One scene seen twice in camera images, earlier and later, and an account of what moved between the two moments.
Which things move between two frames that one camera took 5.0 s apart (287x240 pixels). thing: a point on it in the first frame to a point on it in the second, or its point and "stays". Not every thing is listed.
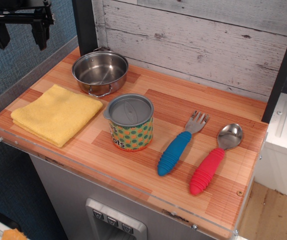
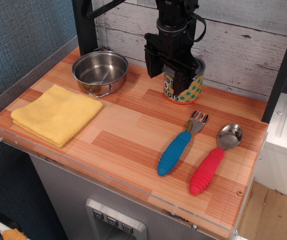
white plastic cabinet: (280, 164) stays
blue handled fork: (171, 156) stays
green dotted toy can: (130, 117) to (189, 96)
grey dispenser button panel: (108, 223) stays
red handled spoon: (229, 136) stays
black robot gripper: (16, 12) to (174, 44)
